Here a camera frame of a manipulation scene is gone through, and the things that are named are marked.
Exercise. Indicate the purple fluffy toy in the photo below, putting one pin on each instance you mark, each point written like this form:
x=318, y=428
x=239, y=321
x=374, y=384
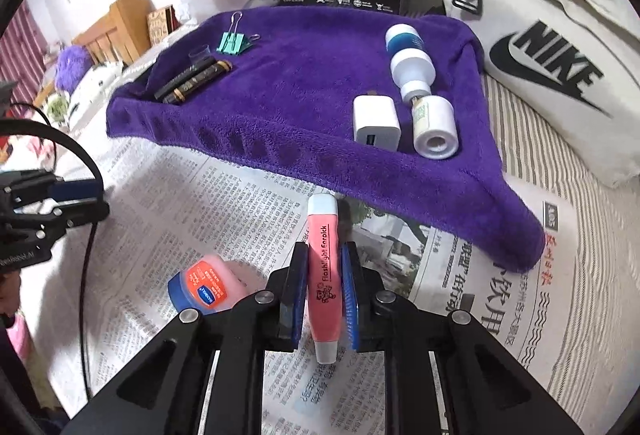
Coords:
x=72, y=67

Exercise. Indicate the wooden cabinet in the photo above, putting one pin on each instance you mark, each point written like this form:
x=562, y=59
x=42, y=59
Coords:
x=120, y=25

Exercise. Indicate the blue and white jar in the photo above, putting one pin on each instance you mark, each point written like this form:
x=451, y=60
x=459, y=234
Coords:
x=407, y=65

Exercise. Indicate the pink flashlight earpick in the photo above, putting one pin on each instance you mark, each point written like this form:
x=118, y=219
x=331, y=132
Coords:
x=322, y=265

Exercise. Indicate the green binder clip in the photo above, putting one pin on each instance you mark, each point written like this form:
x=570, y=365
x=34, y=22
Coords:
x=231, y=44

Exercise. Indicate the pink cloth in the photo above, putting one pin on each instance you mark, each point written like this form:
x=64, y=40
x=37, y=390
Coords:
x=20, y=337

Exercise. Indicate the newspaper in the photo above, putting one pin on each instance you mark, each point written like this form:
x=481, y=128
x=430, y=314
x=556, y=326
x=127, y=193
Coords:
x=200, y=205

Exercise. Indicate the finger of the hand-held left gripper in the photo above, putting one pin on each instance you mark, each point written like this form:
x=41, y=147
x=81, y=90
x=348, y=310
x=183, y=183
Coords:
x=75, y=215
x=75, y=190

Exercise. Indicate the white canvas bag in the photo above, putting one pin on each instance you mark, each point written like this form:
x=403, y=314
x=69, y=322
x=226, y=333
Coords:
x=540, y=115

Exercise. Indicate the brown printed box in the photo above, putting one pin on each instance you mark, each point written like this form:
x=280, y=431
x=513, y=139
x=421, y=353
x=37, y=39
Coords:
x=160, y=25

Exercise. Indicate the white usb charger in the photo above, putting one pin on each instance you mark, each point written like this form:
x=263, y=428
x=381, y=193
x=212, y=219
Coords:
x=375, y=120

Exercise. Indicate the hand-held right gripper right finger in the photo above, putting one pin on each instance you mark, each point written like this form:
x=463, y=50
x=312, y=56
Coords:
x=350, y=295

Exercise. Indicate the purple towel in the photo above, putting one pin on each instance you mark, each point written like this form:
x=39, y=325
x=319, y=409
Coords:
x=300, y=80

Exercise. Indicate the person's left hand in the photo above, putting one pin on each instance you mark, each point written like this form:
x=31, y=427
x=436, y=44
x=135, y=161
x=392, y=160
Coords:
x=7, y=292

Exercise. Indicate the red striped curtain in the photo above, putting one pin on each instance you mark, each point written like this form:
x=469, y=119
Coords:
x=20, y=60

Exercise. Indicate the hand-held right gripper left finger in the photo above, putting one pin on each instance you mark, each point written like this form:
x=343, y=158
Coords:
x=300, y=295

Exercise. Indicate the white paper roll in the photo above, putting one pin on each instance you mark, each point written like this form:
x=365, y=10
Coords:
x=440, y=130

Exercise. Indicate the white usb night light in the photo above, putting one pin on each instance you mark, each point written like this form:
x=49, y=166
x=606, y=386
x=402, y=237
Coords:
x=414, y=92

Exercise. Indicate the small clear cap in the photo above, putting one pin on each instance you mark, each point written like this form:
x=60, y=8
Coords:
x=200, y=54

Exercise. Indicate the black gold cosmetic tube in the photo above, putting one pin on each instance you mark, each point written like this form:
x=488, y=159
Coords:
x=192, y=80

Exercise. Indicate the striped bed sheet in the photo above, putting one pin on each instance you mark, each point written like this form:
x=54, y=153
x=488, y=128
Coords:
x=600, y=265

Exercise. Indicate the small pink jar blue lid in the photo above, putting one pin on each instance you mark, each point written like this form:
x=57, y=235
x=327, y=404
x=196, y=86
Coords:
x=210, y=285

